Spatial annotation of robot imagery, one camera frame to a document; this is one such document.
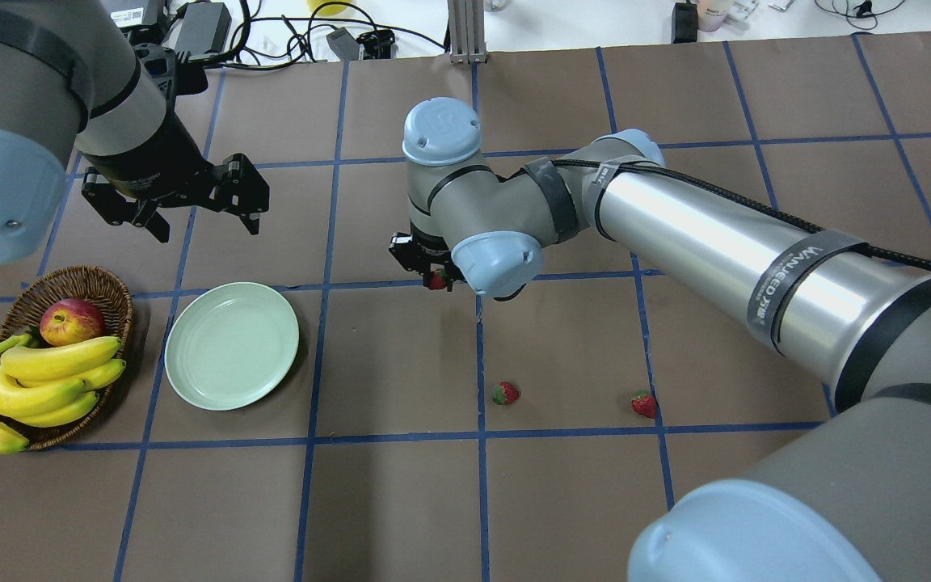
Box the light green plate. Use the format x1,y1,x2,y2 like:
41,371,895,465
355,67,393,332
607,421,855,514
165,281,300,411

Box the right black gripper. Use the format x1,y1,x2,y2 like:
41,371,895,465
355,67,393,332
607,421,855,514
388,232,455,292

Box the red strawberry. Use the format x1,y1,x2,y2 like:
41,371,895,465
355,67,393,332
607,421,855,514
630,390,659,420
489,381,521,406
424,270,448,291

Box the brown wicker basket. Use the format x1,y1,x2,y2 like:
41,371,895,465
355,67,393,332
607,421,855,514
0,265,137,452

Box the black power adapter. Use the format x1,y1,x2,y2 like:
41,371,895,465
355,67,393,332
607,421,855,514
171,1,230,57

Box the aluminium frame post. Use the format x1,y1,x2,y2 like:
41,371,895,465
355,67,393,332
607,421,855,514
447,0,489,64

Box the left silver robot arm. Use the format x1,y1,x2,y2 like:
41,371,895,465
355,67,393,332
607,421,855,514
0,1,219,264

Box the red apple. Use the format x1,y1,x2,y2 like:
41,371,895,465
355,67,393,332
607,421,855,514
38,297,107,347

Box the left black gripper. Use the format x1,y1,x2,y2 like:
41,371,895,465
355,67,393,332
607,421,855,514
80,44,212,243

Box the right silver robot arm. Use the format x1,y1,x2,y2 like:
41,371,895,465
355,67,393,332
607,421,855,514
389,97,931,581

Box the yellow banana bunch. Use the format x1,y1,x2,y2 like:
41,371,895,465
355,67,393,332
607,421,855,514
0,334,127,454

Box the white paper cup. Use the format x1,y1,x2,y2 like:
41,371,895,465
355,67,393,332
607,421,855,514
696,0,735,33

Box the yellow tape roll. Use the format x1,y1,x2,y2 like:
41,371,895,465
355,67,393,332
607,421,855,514
305,0,352,19

